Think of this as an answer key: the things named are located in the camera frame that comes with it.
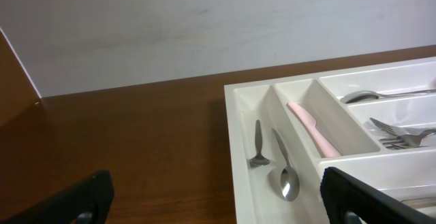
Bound metal fork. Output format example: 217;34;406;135
369;118;435;136
379;130;435;149

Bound pink plastic knife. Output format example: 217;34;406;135
287;102;341;157

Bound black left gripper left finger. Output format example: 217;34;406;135
2;170;114;224

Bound white cutlery tray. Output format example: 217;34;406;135
224;57;435;223

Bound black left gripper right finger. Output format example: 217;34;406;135
320;167;435;224

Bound metal tweezers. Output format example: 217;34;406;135
402;197;436;209

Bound large metal spoon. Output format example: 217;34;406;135
339;89;435;103

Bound small metal teaspoon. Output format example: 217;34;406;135
249;120;270;167
272;129;300;202

